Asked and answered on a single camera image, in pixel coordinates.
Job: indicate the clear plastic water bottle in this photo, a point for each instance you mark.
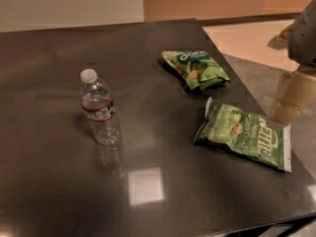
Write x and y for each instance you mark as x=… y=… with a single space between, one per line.
x=98 y=105

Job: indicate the grey robot gripper body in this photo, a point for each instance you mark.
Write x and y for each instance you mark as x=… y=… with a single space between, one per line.
x=304 y=39

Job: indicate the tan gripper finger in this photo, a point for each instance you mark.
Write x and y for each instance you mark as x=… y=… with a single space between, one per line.
x=295 y=92

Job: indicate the green rice chip bag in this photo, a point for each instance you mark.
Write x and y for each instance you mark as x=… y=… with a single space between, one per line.
x=197 y=68

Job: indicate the green Kettle potato chip bag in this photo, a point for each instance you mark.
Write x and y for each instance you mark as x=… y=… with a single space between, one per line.
x=245 y=134

